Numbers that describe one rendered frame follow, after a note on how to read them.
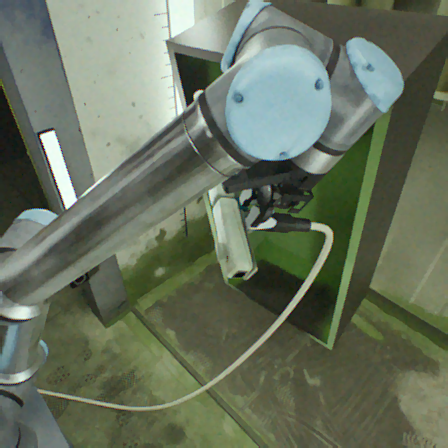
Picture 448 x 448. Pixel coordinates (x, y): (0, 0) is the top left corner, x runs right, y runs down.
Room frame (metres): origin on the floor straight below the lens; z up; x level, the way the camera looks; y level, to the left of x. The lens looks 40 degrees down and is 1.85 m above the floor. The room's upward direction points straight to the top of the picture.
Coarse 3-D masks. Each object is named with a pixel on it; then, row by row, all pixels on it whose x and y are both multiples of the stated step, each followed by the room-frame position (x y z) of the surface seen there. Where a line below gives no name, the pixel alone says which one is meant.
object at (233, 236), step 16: (224, 192) 0.56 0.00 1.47; (224, 208) 0.52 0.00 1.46; (224, 224) 0.49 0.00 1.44; (240, 224) 0.49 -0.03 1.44; (288, 224) 0.55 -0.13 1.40; (304, 224) 0.56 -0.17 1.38; (224, 240) 0.47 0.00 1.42; (240, 240) 0.46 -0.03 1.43; (224, 256) 0.44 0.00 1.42; (240, 256) 0.43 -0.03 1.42
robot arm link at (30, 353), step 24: (24, 216) 0.53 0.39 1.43; (48, 216) 0.54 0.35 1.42; (0, 240) 0.47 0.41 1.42; (24, 240) 0.47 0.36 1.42; (0, 336) 0.47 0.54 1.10; (24, 336) 0.47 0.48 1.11; (0, 360) 0.47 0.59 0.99; (24, 360) 0.48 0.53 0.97; (0, 384) 0.45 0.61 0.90; (24, 384) 0.47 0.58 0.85
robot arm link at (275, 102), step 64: (256, 64) 0.30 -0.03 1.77; (320, 64) 0.32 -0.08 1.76; (192, 128) 0.32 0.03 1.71; (256, 128) 0.29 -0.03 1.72; (320, 128) 0.29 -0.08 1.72; (128, 192) 0.31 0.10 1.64; (192, 192) 0.31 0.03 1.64; (0, 256) 0.39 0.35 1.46; (64, 256) 0.32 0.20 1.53; (0, 320) 0.31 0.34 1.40
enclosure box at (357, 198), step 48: (240, 0) 1.23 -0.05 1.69; (288, 0) 1.17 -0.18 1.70; (192, 48) 0.95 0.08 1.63; (384, 48) 0.79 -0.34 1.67; (432, 48) 0.77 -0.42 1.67; (192, 96) 1.08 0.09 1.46; (432, 96) 0.91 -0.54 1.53; (384, 144) 0.65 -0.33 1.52; (240, 192) 1.28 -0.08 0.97; (336, 192) 1.13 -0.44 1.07; (384, 192) 0.77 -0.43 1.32; (288, 240) 1.34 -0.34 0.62; (336, 240) 1.15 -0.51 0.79; (384, 240) 1.00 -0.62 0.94; (240, 288) 1.15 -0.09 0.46; (288, 288) 1.13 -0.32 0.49; (336, 288) 1.11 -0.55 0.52; (336, 336) 0.81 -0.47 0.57
